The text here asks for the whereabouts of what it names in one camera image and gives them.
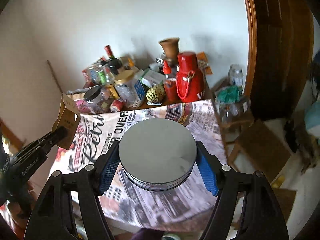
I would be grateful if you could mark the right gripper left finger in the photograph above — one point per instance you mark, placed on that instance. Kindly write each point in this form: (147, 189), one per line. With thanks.
(52, 216)

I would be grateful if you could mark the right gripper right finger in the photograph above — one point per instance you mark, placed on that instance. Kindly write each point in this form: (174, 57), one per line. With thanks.
(261, 216)

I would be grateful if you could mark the brown cardboard box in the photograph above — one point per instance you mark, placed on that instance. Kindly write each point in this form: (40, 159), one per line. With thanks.
(67, 121)

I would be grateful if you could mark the silver metal tin lid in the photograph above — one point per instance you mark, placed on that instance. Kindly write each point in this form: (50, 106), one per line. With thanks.
(157, 154)

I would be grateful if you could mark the left hand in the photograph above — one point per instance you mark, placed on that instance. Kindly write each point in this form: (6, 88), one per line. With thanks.
(19, 224)

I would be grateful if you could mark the printed newspaper tablecloth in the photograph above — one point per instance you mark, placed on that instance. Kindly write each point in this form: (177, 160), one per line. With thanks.
(184, 208)

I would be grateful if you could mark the wooden stool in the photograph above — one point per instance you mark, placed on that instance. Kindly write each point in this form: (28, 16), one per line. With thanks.
(255, 148)

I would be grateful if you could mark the pink paper bag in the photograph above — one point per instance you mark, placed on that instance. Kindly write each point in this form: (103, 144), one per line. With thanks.
(80, 102)

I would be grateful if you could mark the black lid glass jar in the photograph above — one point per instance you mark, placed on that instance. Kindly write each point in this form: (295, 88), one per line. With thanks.
(98, 100)

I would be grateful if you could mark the lying glass jar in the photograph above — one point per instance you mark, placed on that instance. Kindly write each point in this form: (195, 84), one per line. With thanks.
(229, 111)

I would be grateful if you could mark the small red can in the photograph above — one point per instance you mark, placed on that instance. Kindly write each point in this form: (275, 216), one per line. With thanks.
(117, 105)

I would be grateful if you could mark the red snack bag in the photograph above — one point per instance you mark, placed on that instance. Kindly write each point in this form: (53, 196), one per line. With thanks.
(95, 73)

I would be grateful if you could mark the green plastic bag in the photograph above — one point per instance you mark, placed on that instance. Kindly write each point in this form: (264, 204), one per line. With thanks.
(229, 94)

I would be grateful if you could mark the clear liquor bottle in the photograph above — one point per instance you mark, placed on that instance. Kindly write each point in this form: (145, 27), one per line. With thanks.
(107, 80)

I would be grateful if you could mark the gold lid glass jar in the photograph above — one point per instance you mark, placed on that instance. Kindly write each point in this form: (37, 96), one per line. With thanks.
(129, 89)

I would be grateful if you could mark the red wine bottle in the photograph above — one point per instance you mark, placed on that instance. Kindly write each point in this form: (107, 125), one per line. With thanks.
(114, 64)

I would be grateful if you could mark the clear jar on stool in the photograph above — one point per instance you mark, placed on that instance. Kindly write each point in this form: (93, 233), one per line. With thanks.
(235, 75)

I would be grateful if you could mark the red thermos flask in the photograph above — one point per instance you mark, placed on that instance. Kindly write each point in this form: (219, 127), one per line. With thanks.
(189, 78)

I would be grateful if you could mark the red sauce squeeze bottle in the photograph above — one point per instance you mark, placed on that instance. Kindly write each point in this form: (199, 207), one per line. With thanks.
(170, 83)

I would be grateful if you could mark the green custard apple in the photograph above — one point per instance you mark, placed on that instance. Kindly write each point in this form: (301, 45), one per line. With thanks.
(155, 94)

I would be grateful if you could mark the dark wooden door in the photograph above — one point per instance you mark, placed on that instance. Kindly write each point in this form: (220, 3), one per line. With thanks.
(280, 50)

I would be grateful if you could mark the brown clay vase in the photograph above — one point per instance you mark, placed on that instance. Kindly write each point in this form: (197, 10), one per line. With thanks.
(170, 47)

